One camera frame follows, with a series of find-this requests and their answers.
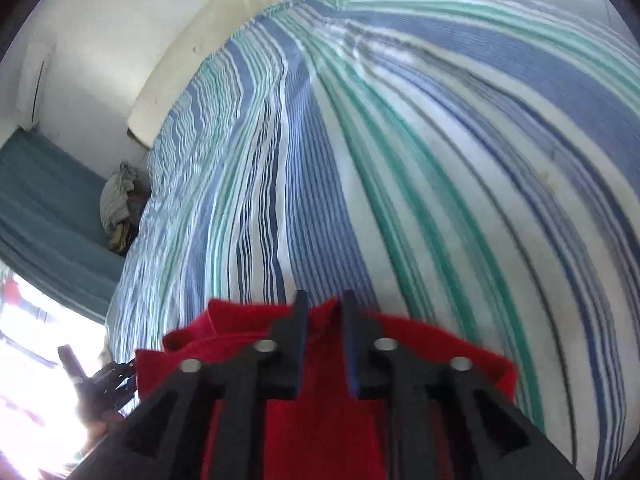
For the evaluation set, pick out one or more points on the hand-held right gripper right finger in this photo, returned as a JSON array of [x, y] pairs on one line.
[[353, 350]]

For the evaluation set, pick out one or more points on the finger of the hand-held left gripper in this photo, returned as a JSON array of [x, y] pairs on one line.
[[71, 362], [112, 382]]

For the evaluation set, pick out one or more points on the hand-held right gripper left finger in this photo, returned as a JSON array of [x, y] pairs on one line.
[[301, 345]]

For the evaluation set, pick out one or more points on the red sweater with white dog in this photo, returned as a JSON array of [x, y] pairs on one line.
[[325, 435]]

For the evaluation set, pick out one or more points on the pile of clothes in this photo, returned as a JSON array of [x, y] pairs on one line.
[[116, 200]]

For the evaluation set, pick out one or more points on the bright window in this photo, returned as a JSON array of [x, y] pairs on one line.
[[35, 385]]

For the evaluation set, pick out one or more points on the blue curtain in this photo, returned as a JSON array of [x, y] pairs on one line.
[[45, 220]]

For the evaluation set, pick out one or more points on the striped bed cover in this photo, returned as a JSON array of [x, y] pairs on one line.
[[400, 160]]

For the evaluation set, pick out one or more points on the cream padded headboard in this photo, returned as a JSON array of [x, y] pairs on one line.
[[200, 50]]

